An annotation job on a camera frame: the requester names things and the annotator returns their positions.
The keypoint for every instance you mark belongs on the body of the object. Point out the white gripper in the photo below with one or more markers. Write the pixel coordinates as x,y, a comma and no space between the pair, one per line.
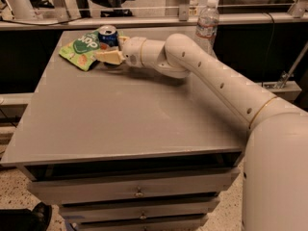
132,52

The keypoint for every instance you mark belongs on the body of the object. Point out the blue pepsi can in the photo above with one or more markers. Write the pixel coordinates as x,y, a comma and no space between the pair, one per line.
107,36

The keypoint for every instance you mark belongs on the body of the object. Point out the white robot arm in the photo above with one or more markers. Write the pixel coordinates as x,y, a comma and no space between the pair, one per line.
275,195

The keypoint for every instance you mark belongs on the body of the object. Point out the green rice chip bag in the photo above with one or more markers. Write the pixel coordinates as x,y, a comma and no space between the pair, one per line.
80,52

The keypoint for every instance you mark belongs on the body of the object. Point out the clear plastic water bottle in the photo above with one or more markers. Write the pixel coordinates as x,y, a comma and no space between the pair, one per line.
207,26

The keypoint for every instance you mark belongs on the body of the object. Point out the grey drawer cabinet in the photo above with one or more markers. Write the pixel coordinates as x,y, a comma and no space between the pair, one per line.
114,122

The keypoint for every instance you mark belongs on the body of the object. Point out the top grey drawer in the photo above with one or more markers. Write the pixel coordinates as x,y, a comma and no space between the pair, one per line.
134,186

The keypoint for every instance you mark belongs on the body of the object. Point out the grey drawer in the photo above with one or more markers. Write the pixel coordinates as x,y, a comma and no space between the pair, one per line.
142,209
151,224
134,186

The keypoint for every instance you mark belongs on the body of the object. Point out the middle grey drawer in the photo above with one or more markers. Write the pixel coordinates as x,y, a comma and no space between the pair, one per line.
142,209

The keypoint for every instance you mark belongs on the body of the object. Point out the black shoe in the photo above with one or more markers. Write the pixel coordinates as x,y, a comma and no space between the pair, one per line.
41,216

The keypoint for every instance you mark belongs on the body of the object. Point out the bottom grey drawer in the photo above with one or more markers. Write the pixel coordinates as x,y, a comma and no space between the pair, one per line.
151,224

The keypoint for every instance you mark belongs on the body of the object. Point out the grey metal rail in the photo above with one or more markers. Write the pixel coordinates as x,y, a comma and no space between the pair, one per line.
142,22

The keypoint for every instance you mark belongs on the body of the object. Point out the grey side shelf bracket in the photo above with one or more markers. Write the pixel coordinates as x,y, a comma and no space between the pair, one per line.
289,92

